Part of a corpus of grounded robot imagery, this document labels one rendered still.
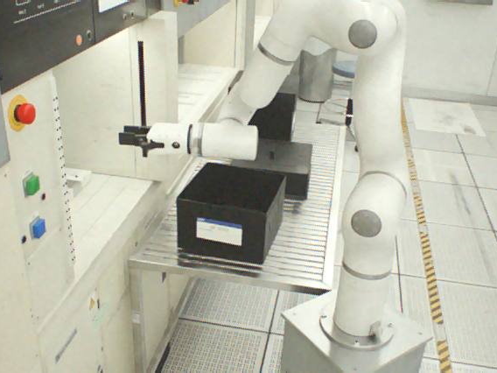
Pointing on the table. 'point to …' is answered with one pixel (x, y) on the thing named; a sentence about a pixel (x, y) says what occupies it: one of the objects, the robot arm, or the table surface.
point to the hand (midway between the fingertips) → (129, 135)
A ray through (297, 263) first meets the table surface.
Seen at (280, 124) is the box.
